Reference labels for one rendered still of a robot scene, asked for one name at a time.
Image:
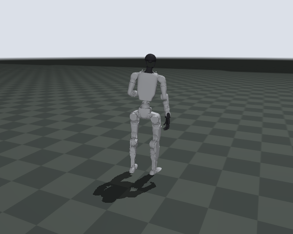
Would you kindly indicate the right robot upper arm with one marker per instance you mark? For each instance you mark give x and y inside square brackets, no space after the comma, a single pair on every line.
[163,87]

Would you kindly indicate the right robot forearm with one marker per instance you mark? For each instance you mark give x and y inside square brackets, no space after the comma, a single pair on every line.
[166,106]

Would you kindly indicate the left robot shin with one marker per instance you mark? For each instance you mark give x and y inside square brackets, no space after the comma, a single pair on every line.
[133,152]

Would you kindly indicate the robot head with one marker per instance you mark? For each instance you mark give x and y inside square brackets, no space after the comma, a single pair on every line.
[150,58]

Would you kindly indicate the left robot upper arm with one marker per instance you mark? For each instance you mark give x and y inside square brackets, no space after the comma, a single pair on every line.
[132,83]

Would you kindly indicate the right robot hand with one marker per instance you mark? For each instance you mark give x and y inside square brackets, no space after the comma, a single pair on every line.
[167,122]

